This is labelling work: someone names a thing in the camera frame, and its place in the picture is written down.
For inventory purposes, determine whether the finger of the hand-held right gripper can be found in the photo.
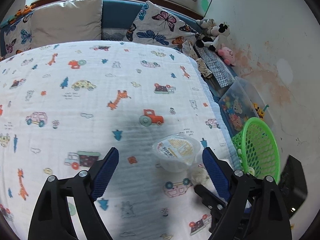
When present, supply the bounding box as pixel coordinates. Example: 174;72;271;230
208;209;227;233
194;184;227;212

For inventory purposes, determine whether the orange plush toy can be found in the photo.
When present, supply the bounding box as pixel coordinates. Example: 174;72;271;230
9;4;36;23

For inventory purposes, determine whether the beige patterned cloth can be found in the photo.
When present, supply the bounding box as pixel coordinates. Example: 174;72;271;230
182;41;214;78

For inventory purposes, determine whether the yellow toy vehicle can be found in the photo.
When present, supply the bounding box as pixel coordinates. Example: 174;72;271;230
252;102;270;119

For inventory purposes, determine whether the white tissue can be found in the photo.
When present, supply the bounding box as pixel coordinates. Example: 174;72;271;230
190;166;212;187

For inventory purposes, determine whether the green plastic basket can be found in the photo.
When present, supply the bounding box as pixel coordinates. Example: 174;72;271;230
230;117;280;184

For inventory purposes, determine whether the white cartoon printed blanket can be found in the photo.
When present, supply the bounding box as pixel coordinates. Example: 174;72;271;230
0;40;240;240

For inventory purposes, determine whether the blue padded backrest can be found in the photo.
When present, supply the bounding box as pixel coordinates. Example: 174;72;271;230
101;0;200;42

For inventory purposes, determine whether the large butterfly print pillow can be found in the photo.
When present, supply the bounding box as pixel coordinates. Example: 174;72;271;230
122;0;203;53

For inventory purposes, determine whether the black white patterned cushion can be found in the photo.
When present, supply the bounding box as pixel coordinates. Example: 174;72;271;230
194;46;237;89

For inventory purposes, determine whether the clear plastic storage box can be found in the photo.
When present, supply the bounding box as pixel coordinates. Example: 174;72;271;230
218;77;258;137

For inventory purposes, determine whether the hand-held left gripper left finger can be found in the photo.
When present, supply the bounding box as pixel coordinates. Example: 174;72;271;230
27;147;120;240

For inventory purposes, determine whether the pink plush toy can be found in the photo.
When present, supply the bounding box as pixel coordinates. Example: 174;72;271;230
217;44;237;67

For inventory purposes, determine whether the grey plush toy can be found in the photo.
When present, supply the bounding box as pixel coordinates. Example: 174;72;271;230
196;17;215;34

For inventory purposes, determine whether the small butterfly print pillow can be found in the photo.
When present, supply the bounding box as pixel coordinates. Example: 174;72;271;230
0;12;33;58

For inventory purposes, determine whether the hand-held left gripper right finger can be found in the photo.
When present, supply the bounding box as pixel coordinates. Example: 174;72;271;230
202;147;293;240

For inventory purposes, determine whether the beige pillow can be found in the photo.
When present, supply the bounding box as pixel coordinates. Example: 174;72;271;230
30;0;104;47

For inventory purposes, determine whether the clear plastic jelly cup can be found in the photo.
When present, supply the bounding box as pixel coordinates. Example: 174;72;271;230
152;134;202;173

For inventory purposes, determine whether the black white cow plush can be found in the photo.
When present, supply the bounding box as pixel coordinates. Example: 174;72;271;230
196;22;230;52

